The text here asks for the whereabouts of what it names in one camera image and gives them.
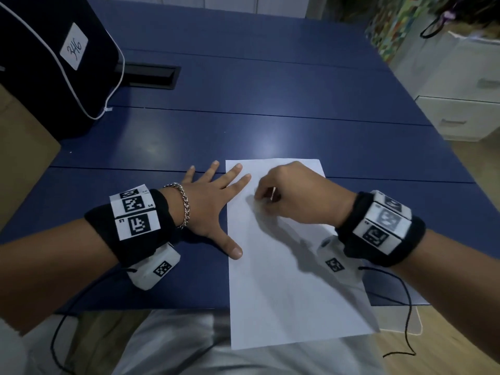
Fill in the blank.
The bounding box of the white paper sheet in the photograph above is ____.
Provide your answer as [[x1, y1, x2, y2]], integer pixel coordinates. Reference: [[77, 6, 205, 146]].
[[225, 158, 380, 350]]

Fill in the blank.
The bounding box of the person's light grey clothing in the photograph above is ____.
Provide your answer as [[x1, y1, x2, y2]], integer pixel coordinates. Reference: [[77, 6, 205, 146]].
[[111, 309, 387, 375]]

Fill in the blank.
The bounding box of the black strap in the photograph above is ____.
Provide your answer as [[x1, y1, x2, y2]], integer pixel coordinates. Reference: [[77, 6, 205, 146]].
[[420, 11, 454, 39]]

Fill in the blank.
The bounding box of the black wristband with markers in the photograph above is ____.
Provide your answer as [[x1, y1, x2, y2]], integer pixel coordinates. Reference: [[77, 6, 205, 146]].
[[84, 184, 176, 268], [335, 190, 426, 268]]

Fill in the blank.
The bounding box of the black left wristband with markers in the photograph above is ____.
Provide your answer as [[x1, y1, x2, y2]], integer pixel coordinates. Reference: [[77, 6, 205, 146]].
[[84, 184, 176, 268]]

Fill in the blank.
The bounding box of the person's left forearm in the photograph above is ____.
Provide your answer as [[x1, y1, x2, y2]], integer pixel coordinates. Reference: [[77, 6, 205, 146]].
[[0, 218, 120, 336]]

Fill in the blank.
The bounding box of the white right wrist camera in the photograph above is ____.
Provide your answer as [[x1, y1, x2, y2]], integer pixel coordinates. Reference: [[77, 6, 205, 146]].
[[316, 235, 368, 287]]

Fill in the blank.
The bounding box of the white drawer cabinet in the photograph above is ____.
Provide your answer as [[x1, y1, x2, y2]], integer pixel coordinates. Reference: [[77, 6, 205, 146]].
[[414, 31, 500, 142]]

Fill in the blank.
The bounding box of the silver chain bracelet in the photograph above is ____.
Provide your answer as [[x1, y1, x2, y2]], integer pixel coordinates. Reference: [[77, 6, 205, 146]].
[[163, 183, 191, 230]]

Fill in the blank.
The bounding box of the black left camera cable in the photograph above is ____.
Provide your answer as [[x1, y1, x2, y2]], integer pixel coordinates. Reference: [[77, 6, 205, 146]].
[[50, 266, 138, 375]]

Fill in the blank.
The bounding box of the black right wristband with markers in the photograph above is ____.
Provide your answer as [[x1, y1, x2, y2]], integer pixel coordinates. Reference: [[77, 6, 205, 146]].
[[335, 190, 426, 268]]

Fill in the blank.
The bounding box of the black right camera cable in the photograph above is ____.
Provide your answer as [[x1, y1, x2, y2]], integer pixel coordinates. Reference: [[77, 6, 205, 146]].
[[358, 266, 416, 358]]

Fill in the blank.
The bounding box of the person's right hand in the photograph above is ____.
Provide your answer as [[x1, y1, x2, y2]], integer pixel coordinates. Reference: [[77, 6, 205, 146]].
[[254, 161, 358, 231]]

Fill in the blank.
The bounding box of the black table cable slot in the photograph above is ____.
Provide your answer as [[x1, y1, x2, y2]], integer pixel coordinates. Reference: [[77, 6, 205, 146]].
[[114, 62, 181, 90]]

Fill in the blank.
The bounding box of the colourful patterned panel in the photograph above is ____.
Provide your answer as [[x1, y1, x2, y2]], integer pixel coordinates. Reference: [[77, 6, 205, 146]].
[[365, 0, 442, 65]]

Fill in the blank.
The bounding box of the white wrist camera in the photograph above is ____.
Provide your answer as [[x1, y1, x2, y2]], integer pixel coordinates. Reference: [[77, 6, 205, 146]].
[[126, 243, 181, 291], [316, 235, 368, 287]]

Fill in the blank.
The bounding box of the person's left hand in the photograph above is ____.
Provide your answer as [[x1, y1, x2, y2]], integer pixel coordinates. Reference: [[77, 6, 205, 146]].
[[161, 160, 252, 260]]

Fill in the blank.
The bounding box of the black camera cable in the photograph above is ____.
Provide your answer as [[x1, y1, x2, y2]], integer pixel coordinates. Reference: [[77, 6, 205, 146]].
[[358, 266, 416, 358], [50, 266, 138, 375]]

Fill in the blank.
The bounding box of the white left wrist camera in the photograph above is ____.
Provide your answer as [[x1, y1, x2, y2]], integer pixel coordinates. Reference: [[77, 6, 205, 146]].
[[126, 243, 181, 291]]

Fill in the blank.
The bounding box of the white handwritten label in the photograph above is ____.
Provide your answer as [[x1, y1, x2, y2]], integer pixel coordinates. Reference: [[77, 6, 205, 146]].
[[59, 22, 89, 71]]

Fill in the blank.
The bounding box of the white cord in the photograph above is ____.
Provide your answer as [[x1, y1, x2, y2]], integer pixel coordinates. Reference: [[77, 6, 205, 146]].
[[0, 2, 126, 121]]

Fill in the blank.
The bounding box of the black bag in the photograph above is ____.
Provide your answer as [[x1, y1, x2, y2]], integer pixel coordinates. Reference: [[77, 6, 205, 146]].
[[0, 0, 126, 141]]

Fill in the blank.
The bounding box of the person's right forearm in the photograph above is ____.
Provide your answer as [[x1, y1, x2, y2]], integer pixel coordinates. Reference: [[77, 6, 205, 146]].
[[391, 229, 500, 364]]

